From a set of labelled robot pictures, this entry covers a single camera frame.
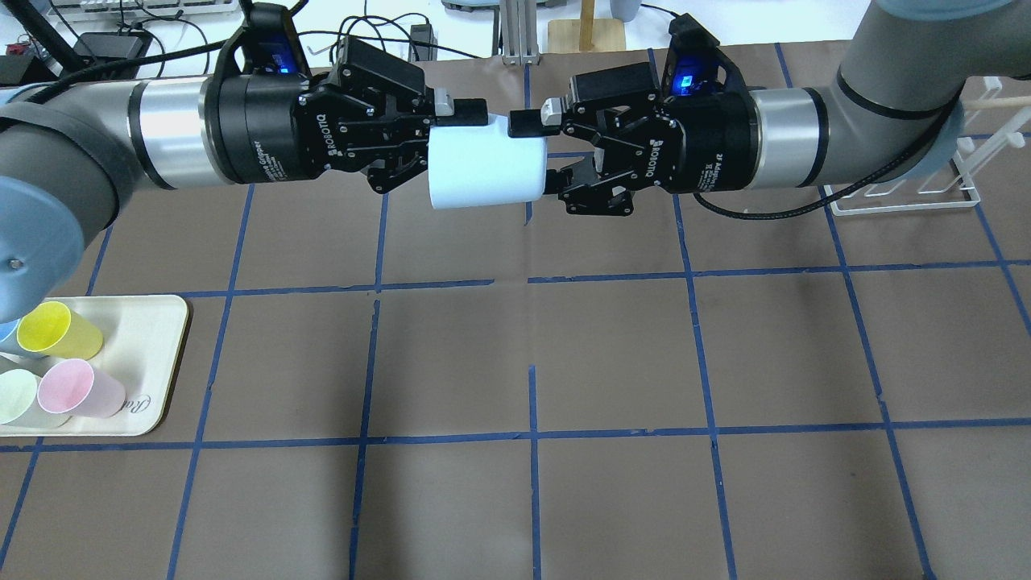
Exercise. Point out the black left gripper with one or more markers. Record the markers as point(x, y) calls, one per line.
point(251, 129)

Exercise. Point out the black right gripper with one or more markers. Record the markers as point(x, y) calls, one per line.
point(713, 138)

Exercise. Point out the light blue plastic cup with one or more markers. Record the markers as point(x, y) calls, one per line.
point(470, 167)

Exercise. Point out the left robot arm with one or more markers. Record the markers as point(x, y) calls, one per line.
point(73, 157)

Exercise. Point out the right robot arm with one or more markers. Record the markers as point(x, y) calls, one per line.
point(892, 94)

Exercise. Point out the yellow plastic cup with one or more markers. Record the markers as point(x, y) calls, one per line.
point(53, 329)

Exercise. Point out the pink plastic cup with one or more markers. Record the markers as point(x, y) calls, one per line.
point(76, 388)

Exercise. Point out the blue plastic cup on tray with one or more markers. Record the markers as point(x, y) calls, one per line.
point(9, 342)

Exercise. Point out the pale green plastic cup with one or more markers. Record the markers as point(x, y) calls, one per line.
point(19, 404)

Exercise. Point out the wooden mug tree stand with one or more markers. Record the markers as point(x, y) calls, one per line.
point(587, 33)

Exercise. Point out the black power adapter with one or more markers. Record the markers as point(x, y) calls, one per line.
point(686, 34)

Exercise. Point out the cream serving tray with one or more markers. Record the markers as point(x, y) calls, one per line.
point(143, 336)

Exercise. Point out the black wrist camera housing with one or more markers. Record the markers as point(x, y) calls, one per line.
point(701, 73)

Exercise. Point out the aluminium frame post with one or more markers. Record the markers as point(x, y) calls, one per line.
point(518, 42)

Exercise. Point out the left wrist camera housing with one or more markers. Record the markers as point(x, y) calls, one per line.
point(267, 44)

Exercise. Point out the white wire cup rack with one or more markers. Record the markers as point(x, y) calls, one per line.
point(945, 178)

